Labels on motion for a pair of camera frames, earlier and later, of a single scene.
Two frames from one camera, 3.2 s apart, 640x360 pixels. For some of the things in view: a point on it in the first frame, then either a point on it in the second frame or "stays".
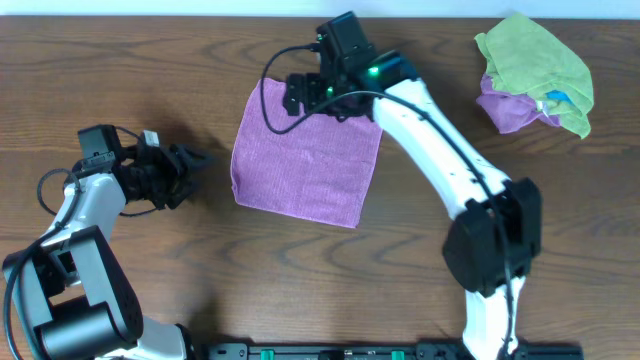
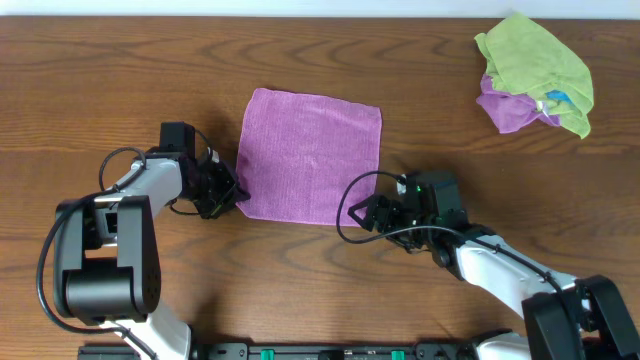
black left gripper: (170, 170) to (216, 189)
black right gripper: (294, 93) to (393, 208)
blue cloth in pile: (558, 96) stays
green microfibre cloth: (524, 60) stays
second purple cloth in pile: (512, 112) stays
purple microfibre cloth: (308, 166) stays
